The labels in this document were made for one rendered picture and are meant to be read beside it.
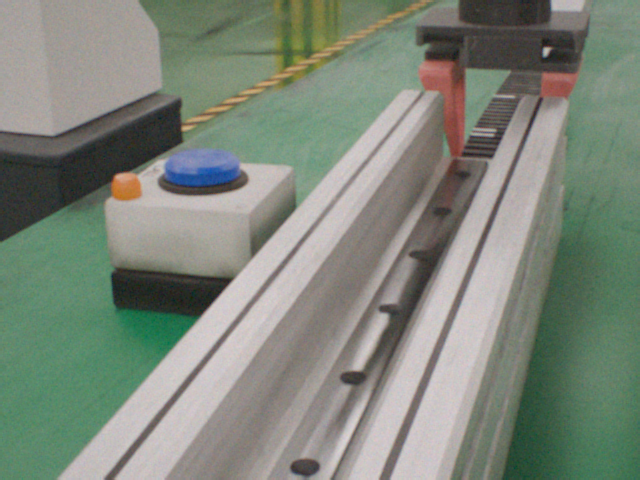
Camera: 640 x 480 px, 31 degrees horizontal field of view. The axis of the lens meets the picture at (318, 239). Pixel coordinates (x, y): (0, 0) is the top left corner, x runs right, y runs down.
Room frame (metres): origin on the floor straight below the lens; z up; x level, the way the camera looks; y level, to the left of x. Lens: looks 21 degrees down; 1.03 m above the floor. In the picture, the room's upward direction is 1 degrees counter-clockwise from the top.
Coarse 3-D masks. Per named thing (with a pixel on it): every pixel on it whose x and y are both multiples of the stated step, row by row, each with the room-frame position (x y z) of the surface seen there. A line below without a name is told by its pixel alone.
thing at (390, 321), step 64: (384, 128) 0.59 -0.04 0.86; (512, 128) 0.58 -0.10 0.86; (320, 192) 0.48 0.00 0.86; (384, 192) 0.51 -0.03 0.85; (448, 192) 0.56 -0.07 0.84; (512, 192) 0.48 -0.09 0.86; (256, 256) 0.41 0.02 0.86; (320, 256) 0.41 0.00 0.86; (384, 256) 0.50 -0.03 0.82; (448, 256) 0.41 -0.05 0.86; (512, 256) 0.40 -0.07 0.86; (256, 320) 0.35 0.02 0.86; (320, 320) 0.40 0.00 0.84; (384, 320) 0.41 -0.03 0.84; (448, 320) 0.35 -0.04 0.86; (512, 320) 0.39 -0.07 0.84; (192, 384) 0.30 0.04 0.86; (256, 384) 0.33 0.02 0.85; (320, 384) 0.38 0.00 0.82; (384, 384) 0.36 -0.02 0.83; (448, 384) 0.30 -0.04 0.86; (512, 384) 0.40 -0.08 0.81; (128, 448) 0.27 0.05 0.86; (192, 448) 0.28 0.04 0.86; (256, 448) 0.33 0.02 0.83; (320, 448) 0.31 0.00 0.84; (384, 448) 0.27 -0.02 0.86; (448, 448) 0.27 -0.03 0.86
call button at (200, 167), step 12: (180, 156) 0.58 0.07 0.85; (192, 156) 0.58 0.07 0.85; (204, 156) 0.58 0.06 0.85; (216, 156) 0.58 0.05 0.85; (228, 156) 0.58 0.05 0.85; (168, 168) 0.57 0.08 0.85; (180, 168) 0.56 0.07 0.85; (192, 168) 0.56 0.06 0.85; (204, 168) 0.56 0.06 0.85; (216, 168) 0.56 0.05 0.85; (228, 168) 0.57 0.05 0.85; (168, 180) 0.57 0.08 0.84; (180, 180) 0.56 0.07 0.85; (192, 180) 0.56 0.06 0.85; (204, 180) 0.56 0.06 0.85; (216, 180) 0.56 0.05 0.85; (228, 180) 0.56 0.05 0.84
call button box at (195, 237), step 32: (160, 192) 0.56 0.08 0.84; (192, 192) 0.56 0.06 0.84; (224, 192) 0.56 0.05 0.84; (256, 192) 0.56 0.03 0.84; (288, 192) 0.59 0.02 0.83; (128, 224) 0.55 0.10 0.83; (160, 224) 0.54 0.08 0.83; (192, 224) 0.54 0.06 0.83; (224, 224) 0.53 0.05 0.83; (256, 224) 0.54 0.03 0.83; (128, 256) 0.55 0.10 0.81; (160, 256) 0.54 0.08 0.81; (192, 256) 0.54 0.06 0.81; (224, 256) 0.53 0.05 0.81; (128, 288) 0.55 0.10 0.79; (160, 288) 0.54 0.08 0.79; (192, 288) 0.54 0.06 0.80; (224, 288) 0.53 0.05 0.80
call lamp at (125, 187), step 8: (120, 176) 0.56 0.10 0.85; (128, 176) 0.56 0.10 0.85; (136, 176) 0.56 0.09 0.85; (112, 184) 0.56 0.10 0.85; (120, 184) 0.55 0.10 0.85; (128, 184) 0.55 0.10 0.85; (136, 184) 0.55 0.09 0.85; (112, 192) 0.56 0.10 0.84; (120, 192) 0.55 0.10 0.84; (128, 192) 0.55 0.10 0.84; (136, 192) 0.55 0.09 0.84; (120, 200) 0.55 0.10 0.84; (128, 200) 0.55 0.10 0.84
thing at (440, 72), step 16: (432, 48) 0.73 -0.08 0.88; (448, 48) 0.73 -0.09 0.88; (432, 64) 0.71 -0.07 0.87; (448, 64) 0.71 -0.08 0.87; (432, 80) 0.70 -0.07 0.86; (448, 80) 0.69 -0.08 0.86; (464, 80) 0.75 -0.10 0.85; (448, 96) 0.70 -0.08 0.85; (464, 96) 0.74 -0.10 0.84; (448, 112) 0.70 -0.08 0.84; (464, 112) 0.74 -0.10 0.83; (448, 128) 0.71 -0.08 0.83; (464, 128) 0.74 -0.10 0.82; (448, 144) 0.71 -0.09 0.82
